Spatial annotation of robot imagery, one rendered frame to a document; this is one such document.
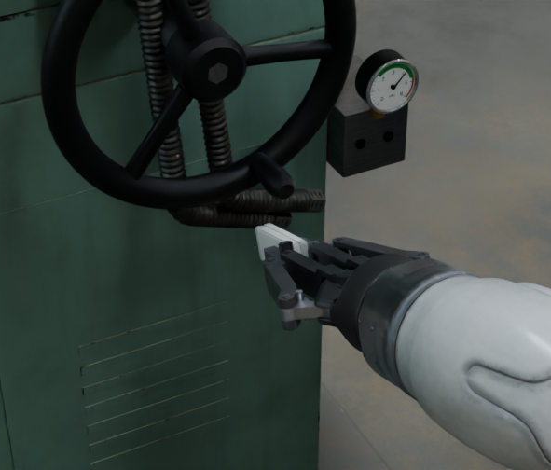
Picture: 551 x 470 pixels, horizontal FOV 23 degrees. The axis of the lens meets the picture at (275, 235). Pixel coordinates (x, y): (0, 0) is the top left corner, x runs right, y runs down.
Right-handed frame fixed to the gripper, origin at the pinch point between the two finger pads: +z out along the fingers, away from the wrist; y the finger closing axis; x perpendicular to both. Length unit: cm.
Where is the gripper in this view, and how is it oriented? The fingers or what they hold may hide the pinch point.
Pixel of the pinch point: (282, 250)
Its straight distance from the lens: 111.4
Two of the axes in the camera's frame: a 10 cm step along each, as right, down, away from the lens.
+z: -4.2, -2.2, 8.8
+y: -8.9, 2.6, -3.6
